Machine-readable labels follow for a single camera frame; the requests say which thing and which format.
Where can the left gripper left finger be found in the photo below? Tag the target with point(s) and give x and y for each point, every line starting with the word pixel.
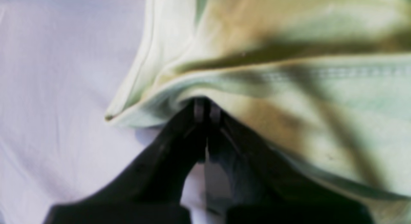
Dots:
pixel 149 190

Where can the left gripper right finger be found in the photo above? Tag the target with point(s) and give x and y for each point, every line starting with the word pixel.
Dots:
pixel 265 188

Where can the light yellow-green T-shirt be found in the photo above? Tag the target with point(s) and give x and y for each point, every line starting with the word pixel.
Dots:
pixel 326 82

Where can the grey-green table cloth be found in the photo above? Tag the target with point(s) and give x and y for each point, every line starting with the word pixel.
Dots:
pixel 62 61

